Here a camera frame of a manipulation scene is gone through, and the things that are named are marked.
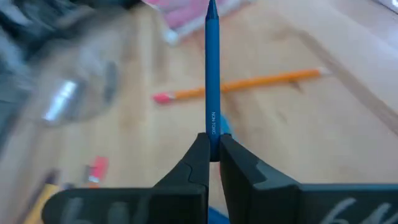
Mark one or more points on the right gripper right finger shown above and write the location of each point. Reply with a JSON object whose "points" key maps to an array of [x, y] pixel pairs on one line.
{"points": [[280, 202]]}

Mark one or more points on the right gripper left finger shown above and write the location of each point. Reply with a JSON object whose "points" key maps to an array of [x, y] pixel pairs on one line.
{"points": [[140, 205]]}

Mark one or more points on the orange pencil pink eraser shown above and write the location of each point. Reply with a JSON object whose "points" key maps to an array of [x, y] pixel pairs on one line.
{"points": [[264, 81]]}

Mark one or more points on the blue crayon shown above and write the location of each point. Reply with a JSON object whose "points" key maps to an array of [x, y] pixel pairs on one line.
{"points": [[212, 77]]}

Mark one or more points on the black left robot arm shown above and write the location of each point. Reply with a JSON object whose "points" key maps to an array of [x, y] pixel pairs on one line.
{"points": [[31, 25]]}

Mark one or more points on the yellow pencil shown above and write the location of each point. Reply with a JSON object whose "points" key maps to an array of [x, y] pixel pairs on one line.
{"points": [[40, 205]]}

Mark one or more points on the clear plastic bin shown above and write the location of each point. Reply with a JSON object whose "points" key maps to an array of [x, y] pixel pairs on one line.
{"points": [[77, 77]]}

